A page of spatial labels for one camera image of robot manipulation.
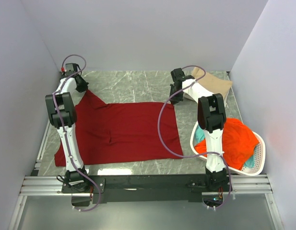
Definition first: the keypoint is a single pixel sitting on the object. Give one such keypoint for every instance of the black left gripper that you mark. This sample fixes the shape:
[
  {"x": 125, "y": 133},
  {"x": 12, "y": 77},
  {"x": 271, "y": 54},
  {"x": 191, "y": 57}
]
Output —
[{"x": 85, "y": 86}]

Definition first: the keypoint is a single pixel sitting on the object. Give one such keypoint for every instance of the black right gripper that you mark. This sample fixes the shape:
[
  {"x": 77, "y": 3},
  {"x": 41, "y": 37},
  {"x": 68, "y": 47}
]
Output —
[{"x": 173, "y": 99}]

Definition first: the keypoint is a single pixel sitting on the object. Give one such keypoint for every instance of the red t shirt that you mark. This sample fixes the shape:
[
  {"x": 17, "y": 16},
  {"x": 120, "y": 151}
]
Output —
[{"x": 125, "y": 132}]

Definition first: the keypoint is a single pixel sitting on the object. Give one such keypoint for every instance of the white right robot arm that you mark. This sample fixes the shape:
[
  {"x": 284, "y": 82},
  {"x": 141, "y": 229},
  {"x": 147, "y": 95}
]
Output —
[{"x": 211, "y": 115}]

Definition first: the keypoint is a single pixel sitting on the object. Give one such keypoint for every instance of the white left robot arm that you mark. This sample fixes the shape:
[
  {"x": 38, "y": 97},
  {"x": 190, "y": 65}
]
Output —
[{"x": 62, "y": 115}]

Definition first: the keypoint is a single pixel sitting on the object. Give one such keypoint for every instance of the teal t shirt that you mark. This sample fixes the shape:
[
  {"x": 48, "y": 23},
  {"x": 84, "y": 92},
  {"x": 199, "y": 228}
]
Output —
[{"x": 199, "y": 135}]

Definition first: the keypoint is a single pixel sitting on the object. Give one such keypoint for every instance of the beige folded t shirt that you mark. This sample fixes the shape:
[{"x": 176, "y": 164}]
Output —
[{"x": 217, "y": 82}]

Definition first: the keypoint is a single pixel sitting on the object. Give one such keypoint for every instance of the orange t shirt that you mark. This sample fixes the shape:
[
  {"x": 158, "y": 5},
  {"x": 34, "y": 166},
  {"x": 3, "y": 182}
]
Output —
[{"x": 227, "y": 143}]

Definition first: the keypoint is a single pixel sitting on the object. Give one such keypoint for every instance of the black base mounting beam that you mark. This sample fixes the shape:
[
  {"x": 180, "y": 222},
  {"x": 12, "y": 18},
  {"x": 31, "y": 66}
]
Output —
[{"x": 137, "y": 188}]

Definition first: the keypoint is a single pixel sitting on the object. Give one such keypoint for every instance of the white laundry basket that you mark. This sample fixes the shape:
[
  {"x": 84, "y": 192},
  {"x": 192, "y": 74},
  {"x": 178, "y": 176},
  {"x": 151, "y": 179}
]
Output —
[{"x": 252, "y": 167}]

